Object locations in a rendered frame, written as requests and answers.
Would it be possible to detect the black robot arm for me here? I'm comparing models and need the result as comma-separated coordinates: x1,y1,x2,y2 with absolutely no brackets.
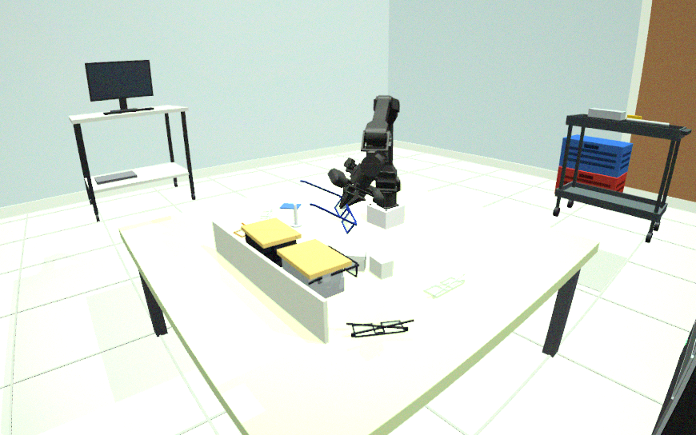
343,95,402,210

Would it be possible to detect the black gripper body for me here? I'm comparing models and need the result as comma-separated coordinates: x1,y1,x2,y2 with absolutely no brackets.
328,162,384,205

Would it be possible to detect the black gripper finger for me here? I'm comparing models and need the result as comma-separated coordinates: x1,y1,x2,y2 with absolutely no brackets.
347,190,366,206
339,187,354,209

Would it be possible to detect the grey flat panel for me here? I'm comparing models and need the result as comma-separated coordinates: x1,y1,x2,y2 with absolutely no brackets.
212,220,329,344

